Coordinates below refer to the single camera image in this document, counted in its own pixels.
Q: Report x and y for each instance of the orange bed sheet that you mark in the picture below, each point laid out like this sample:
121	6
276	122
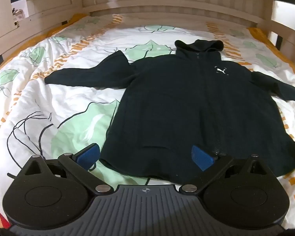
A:
263	35

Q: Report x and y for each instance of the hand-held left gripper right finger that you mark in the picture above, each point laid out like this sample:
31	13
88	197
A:
201	157

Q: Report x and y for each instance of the black hooded jacket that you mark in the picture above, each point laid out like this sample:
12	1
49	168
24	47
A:
174	91

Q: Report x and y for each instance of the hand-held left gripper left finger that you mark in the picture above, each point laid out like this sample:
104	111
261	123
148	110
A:
88	154

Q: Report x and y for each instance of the white leaf printed blanket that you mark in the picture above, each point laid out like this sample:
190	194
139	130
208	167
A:
51	98

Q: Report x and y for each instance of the light wooden bed frame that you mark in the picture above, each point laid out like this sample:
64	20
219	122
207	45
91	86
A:
162	2

